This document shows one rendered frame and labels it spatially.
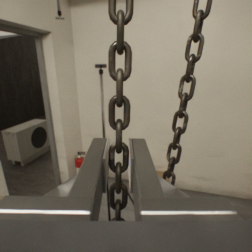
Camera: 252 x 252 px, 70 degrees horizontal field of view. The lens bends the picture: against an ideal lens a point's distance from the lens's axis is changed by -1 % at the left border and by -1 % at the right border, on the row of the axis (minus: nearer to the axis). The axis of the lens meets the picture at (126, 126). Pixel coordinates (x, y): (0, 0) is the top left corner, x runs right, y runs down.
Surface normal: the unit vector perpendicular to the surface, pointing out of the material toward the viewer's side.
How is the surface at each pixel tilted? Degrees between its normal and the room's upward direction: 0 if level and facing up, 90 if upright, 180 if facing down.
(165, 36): 90
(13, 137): 90
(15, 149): 90
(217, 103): 90
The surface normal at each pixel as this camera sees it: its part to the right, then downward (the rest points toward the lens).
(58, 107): -0.29, 0.29
